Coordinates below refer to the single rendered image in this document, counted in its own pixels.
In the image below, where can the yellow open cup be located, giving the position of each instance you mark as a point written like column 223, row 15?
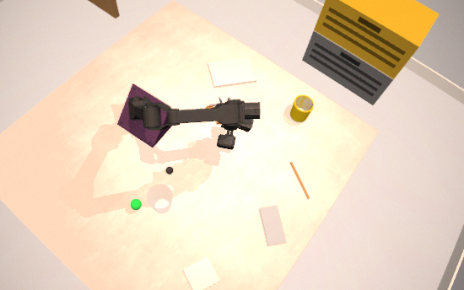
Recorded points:
column 302, row 106

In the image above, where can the green ball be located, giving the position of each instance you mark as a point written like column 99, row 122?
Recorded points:
column 136, row 204

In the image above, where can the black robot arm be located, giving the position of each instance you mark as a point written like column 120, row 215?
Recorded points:
column 240, row 115

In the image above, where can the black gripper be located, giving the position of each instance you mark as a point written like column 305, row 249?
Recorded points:
column 228, row 140

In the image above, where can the clear ribbed plastic cup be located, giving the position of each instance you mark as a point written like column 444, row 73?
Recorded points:
column 159, row 198

